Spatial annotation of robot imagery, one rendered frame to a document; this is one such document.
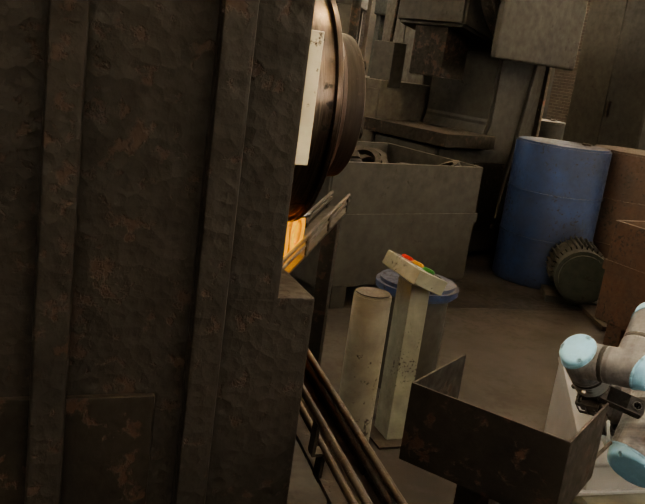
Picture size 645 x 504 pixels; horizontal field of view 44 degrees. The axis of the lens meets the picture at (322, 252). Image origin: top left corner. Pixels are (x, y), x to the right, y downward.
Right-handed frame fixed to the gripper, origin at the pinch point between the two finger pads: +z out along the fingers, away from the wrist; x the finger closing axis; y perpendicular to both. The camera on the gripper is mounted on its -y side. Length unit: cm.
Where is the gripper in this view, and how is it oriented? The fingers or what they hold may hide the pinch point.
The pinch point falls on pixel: (617, 422)
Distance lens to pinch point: 231.3
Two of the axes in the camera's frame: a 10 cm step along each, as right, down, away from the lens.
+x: -4.5, 7.8, -4.3
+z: 4.5, 6.2, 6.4
